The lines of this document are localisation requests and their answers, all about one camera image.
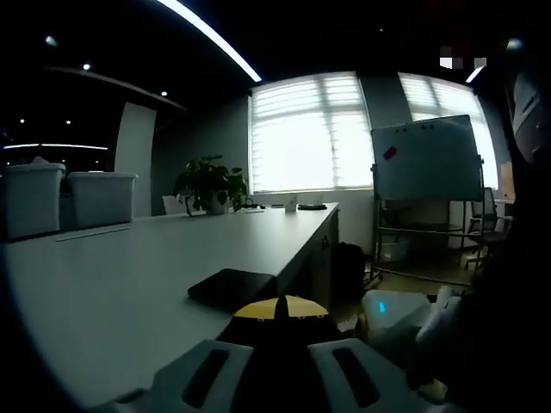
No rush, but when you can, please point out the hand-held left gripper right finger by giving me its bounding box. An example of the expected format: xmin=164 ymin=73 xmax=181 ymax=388
xmin=282 ymin=294 xmax=451 ymax=413

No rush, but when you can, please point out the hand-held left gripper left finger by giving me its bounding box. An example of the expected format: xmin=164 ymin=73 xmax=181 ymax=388
xmin=88 ymin=296 xmax=285 ymax=413

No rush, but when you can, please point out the black pad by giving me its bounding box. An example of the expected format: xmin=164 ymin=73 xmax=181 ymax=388
xmin=187 ymin=268 xmax=277 ymax=311

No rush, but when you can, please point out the white desk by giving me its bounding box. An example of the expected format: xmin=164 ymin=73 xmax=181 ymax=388
xmin=2 ymin=200 xmax=341 ymax=410

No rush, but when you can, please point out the clear storage box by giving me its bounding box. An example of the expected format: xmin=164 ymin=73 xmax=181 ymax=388
xmin=381 ymin=240 xmax=410 ymax=264

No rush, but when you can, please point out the black backpack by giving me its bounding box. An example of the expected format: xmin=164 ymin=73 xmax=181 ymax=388
xmin=335 ymin=242 xmax=367 ymax=302

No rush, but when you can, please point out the person's black clothing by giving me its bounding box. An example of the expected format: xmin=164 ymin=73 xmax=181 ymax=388
xmin=451 ymin=42 xmax=551 ymax=413

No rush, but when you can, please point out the black office chair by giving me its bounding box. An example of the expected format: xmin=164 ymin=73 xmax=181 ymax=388
xmin=467 ymin=187 xmax=516 ymax=270

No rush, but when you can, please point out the whiteboard on stand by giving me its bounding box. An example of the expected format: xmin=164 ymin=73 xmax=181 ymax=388
xmin=368 ymin=114 xmax=487 ymax=287

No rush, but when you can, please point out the white chair back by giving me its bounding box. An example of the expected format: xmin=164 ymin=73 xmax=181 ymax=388
xmin=162 ymin=194 xmax=193 ymax=217

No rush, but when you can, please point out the white storage bin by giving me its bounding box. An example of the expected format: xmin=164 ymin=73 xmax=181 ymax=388
xmin=67 ymin=171 xmax=139 ymax=230
xmin=0 ymin=162 xmax=67 ymax=241

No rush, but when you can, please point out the wide window blind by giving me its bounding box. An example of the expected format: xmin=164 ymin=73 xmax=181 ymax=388
xmin=248 ymin=71 xmax=375 ymax=194

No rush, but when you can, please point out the potted green plant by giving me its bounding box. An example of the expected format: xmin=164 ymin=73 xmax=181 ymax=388
xmin=173 ymin=154 xmax=251 ymax=218

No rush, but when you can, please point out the narrow window blind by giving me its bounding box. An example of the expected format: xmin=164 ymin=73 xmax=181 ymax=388
xmin=396 ymin=71 xmax=500 ymax=190

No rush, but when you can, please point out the white square pillar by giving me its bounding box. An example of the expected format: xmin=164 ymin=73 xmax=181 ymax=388
xmin=114 ymin=102 xmax=157 ymax=219

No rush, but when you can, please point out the grey chest-worn device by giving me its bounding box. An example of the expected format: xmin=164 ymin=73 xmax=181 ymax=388
xmin=510 ymin=68 xmax=546 ymax=147

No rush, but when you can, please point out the curved ceiling light strip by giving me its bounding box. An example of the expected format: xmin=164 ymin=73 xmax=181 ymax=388
xmin=155 ymin=0 xmax=263 ymax=83

